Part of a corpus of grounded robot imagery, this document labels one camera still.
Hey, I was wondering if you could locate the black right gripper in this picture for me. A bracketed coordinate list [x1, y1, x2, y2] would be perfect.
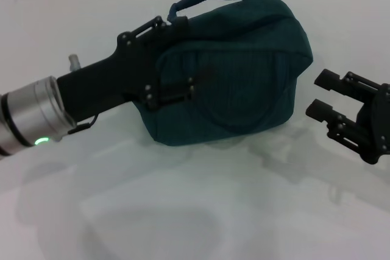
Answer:
[305, 69, 390, 165]

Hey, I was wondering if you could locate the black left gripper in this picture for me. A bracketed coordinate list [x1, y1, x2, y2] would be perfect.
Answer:
[56, 15, 216, 125]

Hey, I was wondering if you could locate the dark teal insulated bag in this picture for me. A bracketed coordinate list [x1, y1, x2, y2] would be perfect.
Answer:
[135, 0, 314, 146]

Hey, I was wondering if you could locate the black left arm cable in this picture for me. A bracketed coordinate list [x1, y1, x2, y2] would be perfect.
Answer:
[54, 115, 99, 142]

